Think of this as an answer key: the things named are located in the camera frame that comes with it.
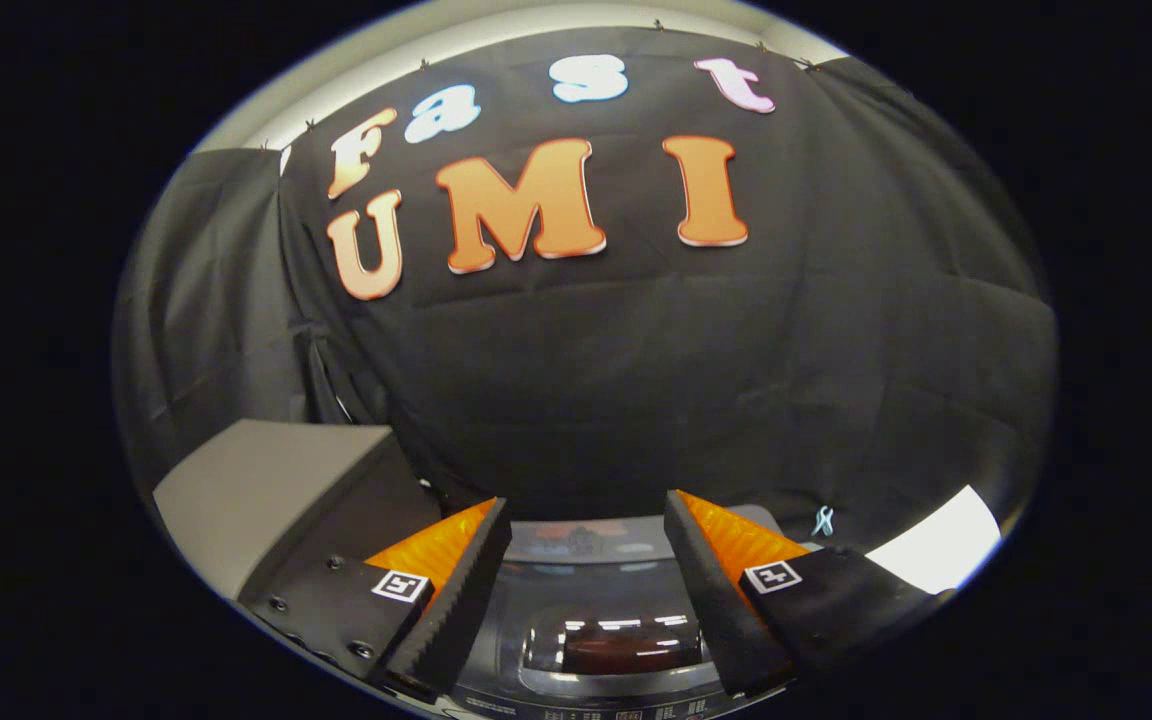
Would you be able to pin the transparent washing machine lid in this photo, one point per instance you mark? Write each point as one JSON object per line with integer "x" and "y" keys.
{"x": 596, "y": 600}

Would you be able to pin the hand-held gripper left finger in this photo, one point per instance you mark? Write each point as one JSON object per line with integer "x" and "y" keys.
{"x": 451, "y": 600}

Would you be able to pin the small blue clip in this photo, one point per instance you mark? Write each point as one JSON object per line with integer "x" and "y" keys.
{"x": 822, "y": 522}

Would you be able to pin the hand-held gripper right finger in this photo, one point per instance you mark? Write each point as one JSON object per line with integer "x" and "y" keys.
{"x": 716, "y": 610}

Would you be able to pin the dark grey washing machine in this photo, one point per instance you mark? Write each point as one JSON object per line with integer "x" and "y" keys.
{"x": 536, "y": 706}

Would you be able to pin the grey box cabinet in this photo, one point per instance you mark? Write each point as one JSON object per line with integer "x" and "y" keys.
{"x": 266, "y": 480}

